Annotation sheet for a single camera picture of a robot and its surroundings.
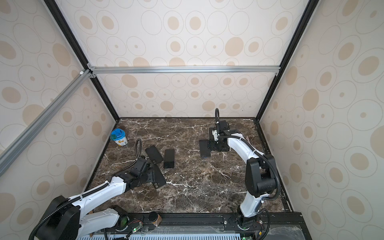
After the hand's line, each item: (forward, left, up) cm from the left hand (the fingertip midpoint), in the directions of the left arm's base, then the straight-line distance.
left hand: (154, 172), depth 87 cm
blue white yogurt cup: (+23, +26, +5) cm, 35 cm away
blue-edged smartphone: (+21, -30, -4) cm, 37 cm away
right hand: (+14, -35, +5) cm, 38 cm away
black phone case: (+15, +4, -5) cm, 16 cm away
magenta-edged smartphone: (+12, -6, -4) cm, 14 cm away
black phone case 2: (-2, -2, -4) cm, 4 cm away
